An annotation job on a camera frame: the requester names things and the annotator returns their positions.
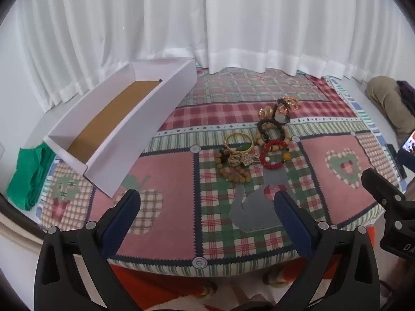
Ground long white cardboard box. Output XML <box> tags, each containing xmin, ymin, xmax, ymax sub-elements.
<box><xmin>43</xmin><ymin>58</ymin><xmax>198</xmax><ymax>198</ymax></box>

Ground black bead bracelet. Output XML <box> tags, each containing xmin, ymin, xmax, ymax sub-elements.
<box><xmin>257</xmin><ymin>119</ymin><xmax>290</xmax><ymax>143</ymax></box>

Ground dark wooden frame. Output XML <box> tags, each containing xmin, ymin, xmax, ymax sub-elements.
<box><xmin>0</xmin><ymin>194</ymin><xmax>46</xmax><ymax>234</ymax></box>

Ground smartphone with lit screen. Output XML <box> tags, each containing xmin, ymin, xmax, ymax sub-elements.
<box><xmin>401</xmin><ymin>129</ymin><xmax>415</xmax><ymax>153</ymax></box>

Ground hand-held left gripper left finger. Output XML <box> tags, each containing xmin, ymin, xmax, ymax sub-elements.
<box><xmin>34</xmin><ymin>188</ymin><xmax>141</xmax><ymax>311</ymax></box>

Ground light wooden bead bracelet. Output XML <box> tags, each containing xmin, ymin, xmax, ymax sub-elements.
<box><xmin>214</xmin><ymin>149</ymin><xmax>252</xmax><ymax>183</ymax></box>

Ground red bead bracelet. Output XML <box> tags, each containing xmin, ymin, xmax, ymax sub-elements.
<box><xmin>259</xmin><ymin>139</ymin><xmax>290</xmax><ymax>170</ymax></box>

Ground patchwork plaid blanket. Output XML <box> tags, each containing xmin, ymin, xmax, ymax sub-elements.
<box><xmin>39</xmin><ymin>66</ymin><xmax>407</xmax><ymax>277</ymax></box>

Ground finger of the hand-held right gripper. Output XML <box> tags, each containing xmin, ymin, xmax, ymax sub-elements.
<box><xmin>361</xmin><ymin>168</ymin><xmax>407</xmax><ymax>216</ymax></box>

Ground gold bangle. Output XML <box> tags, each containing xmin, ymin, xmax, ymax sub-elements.
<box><xmin>225</xmin><ymin>132</ymin><xmax>254</xmax><ymax>153</ymax></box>

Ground purple cloth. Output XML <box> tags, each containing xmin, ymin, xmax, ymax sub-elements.
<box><xmin>397</xmin><ymin>80</ymin><xmax>415</xmax><ymax>117</ymax></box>

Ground orange white cloth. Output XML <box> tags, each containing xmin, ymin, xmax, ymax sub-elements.
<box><xmin>107</xmin><ymin>256</ymin><xmax>377</xmax><ymax>311</ymax></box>

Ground brown cushion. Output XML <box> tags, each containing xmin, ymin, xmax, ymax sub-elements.
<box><xmin>366</xmin><ymin>76</ymin><xmax>415</xmax><ymax>134</ymax></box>

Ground green cloth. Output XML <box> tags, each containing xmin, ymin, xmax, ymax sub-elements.
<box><xmin>7</xmin><ymin>143</ymin><xmax>57</xmax><ymax>211</ymax></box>

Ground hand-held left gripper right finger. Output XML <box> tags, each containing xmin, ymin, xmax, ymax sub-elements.
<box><xmin>273</xmin><ymin>189</ymin><xmax>381</xmax><ymax>311</ymax></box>

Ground white curtain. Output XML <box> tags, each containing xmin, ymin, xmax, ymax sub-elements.
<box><xmin>10</xmin><ymin>0</ymin><xmax>415</xmax><ymax>104</ymax></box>

